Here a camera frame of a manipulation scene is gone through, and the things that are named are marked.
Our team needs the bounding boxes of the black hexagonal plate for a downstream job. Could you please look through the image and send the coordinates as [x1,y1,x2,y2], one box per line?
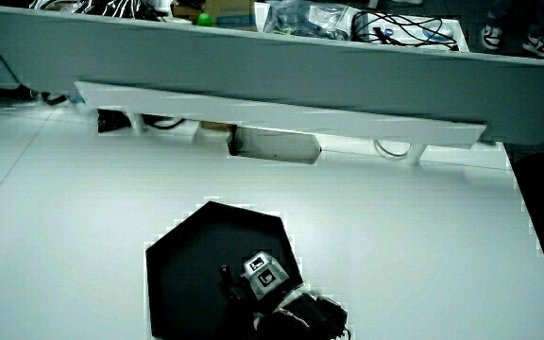
[144,200,304,340]

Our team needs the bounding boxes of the white flat box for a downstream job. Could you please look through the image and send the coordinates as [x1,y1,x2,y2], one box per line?
[351,11,470,53]

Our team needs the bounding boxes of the cardboard box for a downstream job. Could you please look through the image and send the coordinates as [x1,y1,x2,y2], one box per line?
[172,0,260,32]

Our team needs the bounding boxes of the grey metal cable box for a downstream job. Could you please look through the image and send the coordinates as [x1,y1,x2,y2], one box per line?
[227,125,323,166]

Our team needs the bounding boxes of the grey desk divider panel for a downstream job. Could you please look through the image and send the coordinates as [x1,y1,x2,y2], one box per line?
[0,6,544,146]

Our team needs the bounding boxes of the white cable loop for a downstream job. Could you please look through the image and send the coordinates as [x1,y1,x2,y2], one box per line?
[372,138,413,160]

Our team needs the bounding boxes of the black cable bundle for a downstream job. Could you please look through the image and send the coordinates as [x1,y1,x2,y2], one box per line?
[350,10,460,51]

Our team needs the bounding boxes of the person's right hand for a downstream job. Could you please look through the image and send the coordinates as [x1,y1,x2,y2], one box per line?
[217,251,302,318]

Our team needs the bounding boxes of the long white shelf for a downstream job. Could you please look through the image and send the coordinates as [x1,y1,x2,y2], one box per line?
[74,79,488,166]

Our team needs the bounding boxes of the person's right forearm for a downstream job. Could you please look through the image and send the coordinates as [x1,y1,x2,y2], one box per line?
[251,291,351,340]

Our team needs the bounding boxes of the clear plastic bags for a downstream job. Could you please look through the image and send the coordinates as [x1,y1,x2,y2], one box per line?
[263,0,362,42]

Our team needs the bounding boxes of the shiny black plastic wrap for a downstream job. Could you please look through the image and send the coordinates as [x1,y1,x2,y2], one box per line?
[30,0,161,21]

